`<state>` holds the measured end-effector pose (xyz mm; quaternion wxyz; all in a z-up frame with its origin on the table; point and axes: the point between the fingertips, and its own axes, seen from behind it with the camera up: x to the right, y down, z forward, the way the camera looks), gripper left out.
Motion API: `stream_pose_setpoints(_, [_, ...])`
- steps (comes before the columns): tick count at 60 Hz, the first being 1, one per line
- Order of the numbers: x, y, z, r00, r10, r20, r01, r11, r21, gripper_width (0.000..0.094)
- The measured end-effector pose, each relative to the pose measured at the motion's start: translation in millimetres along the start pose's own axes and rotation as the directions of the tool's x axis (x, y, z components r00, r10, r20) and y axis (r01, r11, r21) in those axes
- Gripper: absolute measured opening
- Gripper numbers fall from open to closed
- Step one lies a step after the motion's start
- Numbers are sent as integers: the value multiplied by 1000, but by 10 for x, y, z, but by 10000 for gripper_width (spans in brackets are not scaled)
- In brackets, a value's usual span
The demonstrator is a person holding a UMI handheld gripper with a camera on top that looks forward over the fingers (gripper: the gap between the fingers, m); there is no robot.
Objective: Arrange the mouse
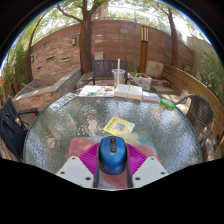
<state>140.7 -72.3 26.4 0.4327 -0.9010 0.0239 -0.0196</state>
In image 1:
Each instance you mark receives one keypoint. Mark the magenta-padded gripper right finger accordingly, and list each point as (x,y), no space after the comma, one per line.
(150,169)

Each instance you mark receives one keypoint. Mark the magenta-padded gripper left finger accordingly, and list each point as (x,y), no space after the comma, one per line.
(75,170)

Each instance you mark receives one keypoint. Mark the blue computer mouse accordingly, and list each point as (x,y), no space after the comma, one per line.
(113,155)

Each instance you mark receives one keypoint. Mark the yellow card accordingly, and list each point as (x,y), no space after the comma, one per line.
(118,126)

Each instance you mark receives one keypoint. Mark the green packet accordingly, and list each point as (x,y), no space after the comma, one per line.
(167,103)

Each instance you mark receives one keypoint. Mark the black slatted chair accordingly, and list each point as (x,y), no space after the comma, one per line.
(15,133)

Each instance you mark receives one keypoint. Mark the thin pale book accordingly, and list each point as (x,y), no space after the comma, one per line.
(151,96)

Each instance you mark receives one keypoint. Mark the brown wicker chair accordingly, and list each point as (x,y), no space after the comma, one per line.
(199,113)

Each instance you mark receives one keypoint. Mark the white open book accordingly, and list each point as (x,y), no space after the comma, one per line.
(128,91)

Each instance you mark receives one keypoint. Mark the colourful open magazine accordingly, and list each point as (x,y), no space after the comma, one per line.
(96,91)

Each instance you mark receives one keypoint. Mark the white planter box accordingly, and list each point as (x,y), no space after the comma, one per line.
(141,81)

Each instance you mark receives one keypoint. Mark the curved wooden bench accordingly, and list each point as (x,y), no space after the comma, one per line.
(190,85)

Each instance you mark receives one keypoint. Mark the clear plastic cup with straw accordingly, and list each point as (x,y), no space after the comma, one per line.
(118,76)

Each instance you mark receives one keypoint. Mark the beige cushion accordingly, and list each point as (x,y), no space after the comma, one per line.
(155,69)

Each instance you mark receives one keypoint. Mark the dark wooden slatted chair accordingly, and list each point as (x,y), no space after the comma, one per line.
(103,68)

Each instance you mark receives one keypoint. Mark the thick tree trunk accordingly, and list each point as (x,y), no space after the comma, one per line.
(86,43)

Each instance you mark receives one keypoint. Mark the thin tree trunk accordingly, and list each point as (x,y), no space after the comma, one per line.
(173,40)

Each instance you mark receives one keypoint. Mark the stone planter wall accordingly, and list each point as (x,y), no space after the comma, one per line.
(43,95)

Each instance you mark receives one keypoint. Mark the grey wall box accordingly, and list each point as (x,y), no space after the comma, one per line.
(98,56)

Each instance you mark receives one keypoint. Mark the wall lamp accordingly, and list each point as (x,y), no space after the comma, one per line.
(32,58)
(74,41)

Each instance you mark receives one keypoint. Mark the wooden lamp post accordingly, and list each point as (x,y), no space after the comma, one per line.
(143,50)

